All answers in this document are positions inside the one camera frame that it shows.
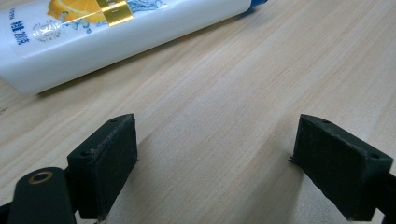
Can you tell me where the white bottle with blue cap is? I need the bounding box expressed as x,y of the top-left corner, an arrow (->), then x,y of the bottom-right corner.
0,0 -> 269,96

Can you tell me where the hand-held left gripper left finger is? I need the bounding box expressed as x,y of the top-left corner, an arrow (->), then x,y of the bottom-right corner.
66,113 -> 139,221

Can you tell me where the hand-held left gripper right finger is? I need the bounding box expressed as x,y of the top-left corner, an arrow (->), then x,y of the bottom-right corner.
289,113 -> 394,222

